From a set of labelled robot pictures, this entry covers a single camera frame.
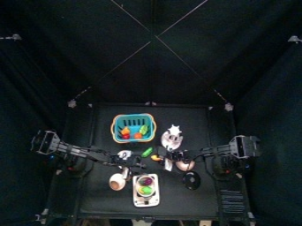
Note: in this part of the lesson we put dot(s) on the silver frame corner bracket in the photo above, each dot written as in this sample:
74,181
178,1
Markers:
71,103
229,106

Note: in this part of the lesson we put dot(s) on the white cow toy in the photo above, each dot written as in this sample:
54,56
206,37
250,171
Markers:
172,140

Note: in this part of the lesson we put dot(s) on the black round pot lid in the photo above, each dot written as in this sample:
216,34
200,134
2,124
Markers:
192,180

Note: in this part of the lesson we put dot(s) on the yellow orange toy food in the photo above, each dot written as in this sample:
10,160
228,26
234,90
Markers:
156,158

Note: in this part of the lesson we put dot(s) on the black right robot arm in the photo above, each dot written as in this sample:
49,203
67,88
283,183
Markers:
228,148

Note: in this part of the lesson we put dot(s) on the orange toy fruit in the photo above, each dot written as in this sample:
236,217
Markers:
138,135

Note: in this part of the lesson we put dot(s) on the yellow orange toy pepper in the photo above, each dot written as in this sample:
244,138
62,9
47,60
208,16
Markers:
126,130

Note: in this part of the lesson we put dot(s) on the silver toy pot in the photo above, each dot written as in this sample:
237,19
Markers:
146,186

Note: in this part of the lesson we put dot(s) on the silver frame clamp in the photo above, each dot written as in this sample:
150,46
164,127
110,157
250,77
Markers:
14,37
295,39

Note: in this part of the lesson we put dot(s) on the beige wooden egg cup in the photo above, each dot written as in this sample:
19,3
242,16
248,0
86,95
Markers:
117,182

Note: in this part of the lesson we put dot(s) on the green toy pickle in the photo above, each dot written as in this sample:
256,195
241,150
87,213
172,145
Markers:
148,152

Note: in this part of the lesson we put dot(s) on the copper toy bowl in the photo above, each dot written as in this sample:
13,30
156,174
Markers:
185,165

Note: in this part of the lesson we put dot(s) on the red toy tomato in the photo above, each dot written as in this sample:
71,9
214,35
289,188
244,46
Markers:
126,136

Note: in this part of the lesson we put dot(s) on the green toy vegetable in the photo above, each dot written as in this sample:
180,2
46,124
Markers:
144,129

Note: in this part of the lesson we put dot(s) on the green toy food ball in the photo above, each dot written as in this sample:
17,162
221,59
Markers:
146,190

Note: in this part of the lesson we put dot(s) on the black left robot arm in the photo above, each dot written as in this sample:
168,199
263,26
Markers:
75,148

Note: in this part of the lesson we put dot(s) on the purple toy food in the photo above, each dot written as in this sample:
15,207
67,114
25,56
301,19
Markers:
148,181

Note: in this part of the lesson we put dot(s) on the white star shaped toy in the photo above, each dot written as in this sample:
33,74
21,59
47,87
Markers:
174,129

